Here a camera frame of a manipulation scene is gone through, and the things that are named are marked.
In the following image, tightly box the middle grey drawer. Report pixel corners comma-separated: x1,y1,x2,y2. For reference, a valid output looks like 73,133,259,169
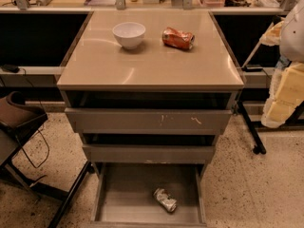
83,134,218,164

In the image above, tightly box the white stick black handle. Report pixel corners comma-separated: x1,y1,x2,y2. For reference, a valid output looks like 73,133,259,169
241,16,282,69

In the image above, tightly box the white ceramic bowl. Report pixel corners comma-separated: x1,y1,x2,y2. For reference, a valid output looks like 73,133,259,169
112,22,145,49

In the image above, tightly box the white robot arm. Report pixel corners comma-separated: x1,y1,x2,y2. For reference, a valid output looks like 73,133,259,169
259,0,304,128

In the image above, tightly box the grey drawer cabinet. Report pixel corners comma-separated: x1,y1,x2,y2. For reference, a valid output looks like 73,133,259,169
56,9,245,228

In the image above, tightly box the black power adapter left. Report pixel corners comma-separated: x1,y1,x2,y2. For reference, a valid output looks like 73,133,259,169
1,65,20,73

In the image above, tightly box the black table leg frame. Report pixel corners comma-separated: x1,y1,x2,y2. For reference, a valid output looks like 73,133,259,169
237,101,304,155

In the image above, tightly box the crushed orange soda can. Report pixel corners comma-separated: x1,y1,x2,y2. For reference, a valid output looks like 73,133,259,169
162,27,195,50

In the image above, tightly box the bottom grey open drawer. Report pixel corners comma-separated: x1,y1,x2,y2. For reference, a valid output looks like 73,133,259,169
90,163,207,228

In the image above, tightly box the black cable on floor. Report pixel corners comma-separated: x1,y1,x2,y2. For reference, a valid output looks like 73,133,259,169
15,67,51,170

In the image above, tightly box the black box right ledge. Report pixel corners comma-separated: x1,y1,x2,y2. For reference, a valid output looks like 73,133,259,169
242,65,263,72

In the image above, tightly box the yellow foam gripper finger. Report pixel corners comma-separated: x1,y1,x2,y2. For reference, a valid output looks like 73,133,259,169
261,62,304,128
259,21,283,47

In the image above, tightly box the top grey drawer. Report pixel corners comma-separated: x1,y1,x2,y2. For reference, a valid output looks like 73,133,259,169
66,92,231,135

